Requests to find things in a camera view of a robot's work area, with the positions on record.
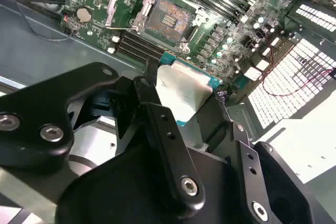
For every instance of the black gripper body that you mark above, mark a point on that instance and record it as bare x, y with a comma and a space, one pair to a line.
118, 187

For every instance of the metal socket cover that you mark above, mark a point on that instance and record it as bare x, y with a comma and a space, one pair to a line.
113, 2

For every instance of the silver green CPU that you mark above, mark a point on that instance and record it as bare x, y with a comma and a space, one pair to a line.
181, 87

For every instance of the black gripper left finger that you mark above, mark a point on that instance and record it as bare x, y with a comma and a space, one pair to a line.
34, 119

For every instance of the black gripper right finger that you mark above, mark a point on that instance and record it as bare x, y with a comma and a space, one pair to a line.
283, 187

